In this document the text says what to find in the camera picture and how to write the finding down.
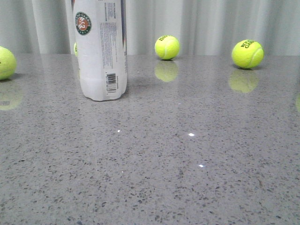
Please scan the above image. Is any Wilson logo tennis ball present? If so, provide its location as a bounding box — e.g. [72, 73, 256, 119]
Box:
[74, 42, 78, 57]

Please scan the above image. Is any grey pleated curtain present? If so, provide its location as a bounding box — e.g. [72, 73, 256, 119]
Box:
[0, 0, 300, 56]

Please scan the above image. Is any middle yellow tennis ball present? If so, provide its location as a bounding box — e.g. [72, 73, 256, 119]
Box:
[155, 35, 180, 60]

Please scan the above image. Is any white blue tennis ball can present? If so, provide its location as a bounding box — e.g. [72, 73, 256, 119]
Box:
[71, 0, 128, 101]

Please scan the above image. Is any Roland Garros tennis ball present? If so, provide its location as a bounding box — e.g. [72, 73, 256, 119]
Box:
[232, 39, 264, 69]

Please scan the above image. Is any far left tennis ball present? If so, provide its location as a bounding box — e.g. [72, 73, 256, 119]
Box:
[0, 46, 17, 80]

